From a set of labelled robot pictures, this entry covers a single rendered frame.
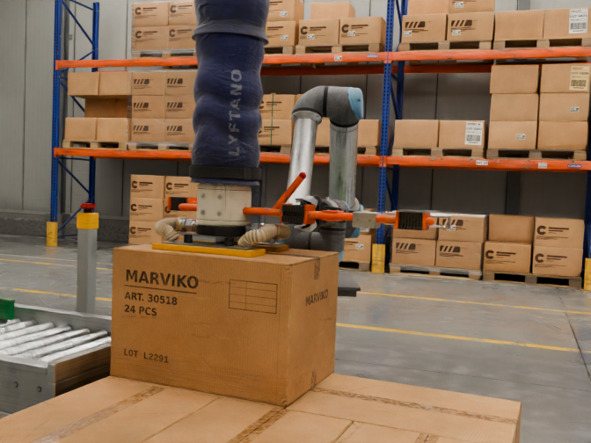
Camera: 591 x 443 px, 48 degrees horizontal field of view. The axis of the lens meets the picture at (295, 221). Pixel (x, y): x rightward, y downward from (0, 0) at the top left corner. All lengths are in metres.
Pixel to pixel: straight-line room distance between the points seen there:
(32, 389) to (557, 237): 7.71
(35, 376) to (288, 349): 0.77
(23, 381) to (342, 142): 1.39
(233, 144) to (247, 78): 0.20
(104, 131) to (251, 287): 9.32
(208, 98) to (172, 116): 8.37
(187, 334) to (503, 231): 7.87
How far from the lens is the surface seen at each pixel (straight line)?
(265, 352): 1.90
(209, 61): 2.08
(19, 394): 2.23
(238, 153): 2.02
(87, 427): 1.79
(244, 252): 1.94
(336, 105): 2.50
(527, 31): 9.33
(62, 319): 2.94
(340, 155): 2.64
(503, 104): 9.19
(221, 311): 1.94
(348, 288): 2.75
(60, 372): 2.13
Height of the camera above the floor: 1.16
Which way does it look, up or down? 3 degrees down
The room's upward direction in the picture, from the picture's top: 2 degrees clockwise
